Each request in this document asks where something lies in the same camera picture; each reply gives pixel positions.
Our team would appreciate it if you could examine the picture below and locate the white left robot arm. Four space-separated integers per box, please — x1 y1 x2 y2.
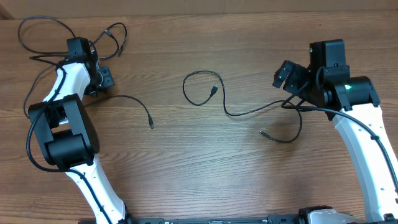
28 37 134 223

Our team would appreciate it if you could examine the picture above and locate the black cable silver USB plug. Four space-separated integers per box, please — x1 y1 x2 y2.
17 16 128 60

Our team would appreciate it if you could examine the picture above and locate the thin black USB cable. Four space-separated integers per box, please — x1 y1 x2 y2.
182 70 303 144

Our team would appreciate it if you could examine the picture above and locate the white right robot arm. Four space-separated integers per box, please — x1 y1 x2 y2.
273 39 397 223

